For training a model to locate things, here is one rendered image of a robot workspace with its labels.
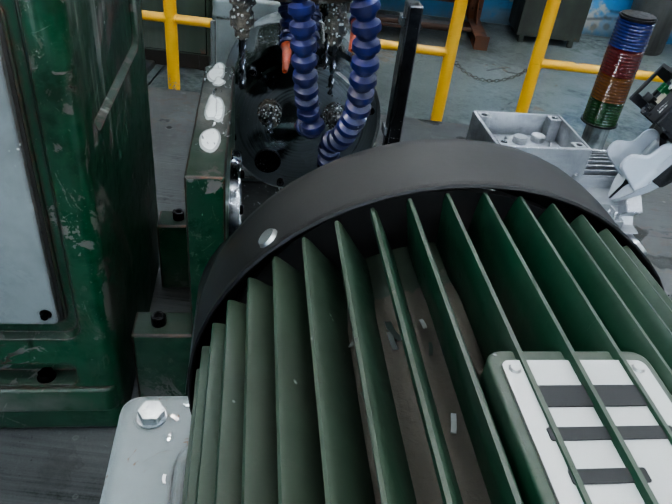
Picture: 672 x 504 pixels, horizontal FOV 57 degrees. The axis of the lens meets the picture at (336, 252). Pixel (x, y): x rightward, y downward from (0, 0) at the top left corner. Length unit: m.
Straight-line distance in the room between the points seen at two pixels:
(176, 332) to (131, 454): 0.42
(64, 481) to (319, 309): 0.67
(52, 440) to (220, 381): 0.66
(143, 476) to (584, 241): 0.25
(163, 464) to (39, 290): 0.37
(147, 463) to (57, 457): 0.48
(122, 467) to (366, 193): 0.23
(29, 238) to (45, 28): 0.20
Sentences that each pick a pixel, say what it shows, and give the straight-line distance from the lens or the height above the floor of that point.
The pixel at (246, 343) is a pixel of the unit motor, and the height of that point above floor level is 1.33.
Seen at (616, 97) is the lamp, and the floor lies 1.09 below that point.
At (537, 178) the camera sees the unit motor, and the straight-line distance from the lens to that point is 0.21.
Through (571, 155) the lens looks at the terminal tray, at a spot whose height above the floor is 1.14.
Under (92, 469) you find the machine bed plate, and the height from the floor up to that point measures 0.80.
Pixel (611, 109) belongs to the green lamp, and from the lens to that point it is 1.20.
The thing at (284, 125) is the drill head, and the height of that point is 1.04.
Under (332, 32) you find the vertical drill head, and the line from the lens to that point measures 0.67.
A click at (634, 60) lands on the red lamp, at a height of 1.15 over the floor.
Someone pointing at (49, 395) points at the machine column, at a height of 0.87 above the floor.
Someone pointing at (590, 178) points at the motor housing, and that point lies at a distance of 0.85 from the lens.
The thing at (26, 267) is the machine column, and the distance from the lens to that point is 0.68.
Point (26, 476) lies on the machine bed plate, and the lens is 0.83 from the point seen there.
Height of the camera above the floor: 1.46
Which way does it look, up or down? 36 degrees down
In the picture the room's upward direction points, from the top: 7 degrees clockwise
